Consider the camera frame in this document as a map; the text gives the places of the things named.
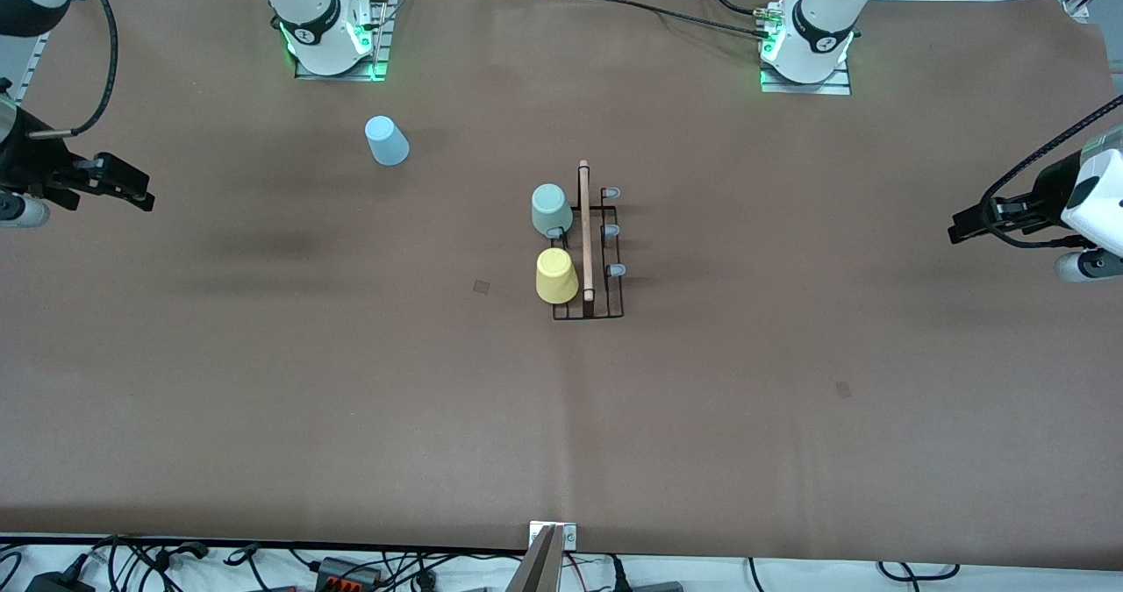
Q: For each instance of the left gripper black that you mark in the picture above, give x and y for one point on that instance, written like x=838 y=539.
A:
x=1041 y=193

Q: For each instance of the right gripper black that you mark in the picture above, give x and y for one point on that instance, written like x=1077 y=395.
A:
x=33 y=164

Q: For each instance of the yellow plastic cup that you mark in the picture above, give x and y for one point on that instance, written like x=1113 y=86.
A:
x=556 y=278

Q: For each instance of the mint green plastic cup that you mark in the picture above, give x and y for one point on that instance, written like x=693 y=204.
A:
x=551 y=210

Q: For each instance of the light blue plastic cup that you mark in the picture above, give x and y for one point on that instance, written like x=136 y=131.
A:
x=386 y=143

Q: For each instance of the perforated metal strip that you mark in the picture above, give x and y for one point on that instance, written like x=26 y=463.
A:
x=35 y=57

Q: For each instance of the black power adapter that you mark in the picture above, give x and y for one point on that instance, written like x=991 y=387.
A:
x=57 y=581

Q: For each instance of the black orange connector box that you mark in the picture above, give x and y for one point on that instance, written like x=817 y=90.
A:
x=346 y=574

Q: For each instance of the brown table cover sheet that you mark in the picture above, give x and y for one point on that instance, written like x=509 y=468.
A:
x=561 y=417

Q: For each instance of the grey metal beam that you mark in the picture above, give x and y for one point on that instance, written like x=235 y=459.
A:
x=540 y=570

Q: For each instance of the left arm aluminium base plate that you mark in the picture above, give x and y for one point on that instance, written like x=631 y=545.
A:
x=807 y=89

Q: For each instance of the right arm aluminium base plate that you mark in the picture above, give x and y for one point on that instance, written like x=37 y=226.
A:
x=338 y=75

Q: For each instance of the silver metal bracket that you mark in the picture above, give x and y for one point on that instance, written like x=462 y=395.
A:
x=568 y=535

